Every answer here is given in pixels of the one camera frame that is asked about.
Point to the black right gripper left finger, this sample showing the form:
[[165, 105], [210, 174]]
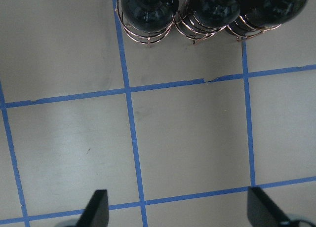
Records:
[[96, 213]]

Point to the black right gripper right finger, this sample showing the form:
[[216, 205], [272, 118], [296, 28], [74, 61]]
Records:
[[263, 212]]

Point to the dark wine bottle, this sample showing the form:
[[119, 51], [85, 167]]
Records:
[[214, 13], [149, 15], [269, 13]]

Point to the copper wire bottle basket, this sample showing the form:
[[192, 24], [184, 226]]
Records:
[[184, 22]]

